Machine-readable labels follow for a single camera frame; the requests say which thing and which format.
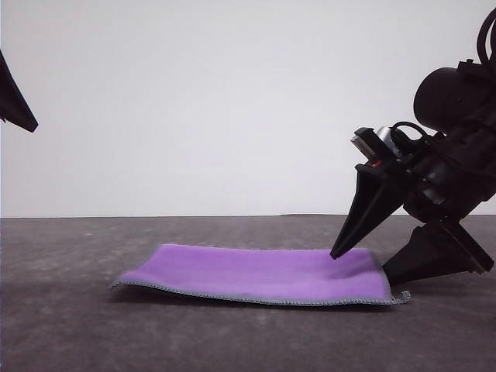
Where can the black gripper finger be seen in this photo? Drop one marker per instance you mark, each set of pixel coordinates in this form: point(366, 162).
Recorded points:
point(15, 104)
point(368, 209)
point(430, 255)

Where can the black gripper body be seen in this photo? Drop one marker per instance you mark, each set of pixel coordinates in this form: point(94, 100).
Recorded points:
point(453, 178)

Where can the purple towel with grey hem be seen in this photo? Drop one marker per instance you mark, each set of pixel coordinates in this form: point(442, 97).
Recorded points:
point(252, 271)

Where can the grey table cloth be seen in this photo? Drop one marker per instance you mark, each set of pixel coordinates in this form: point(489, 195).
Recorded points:
point(193, 337)

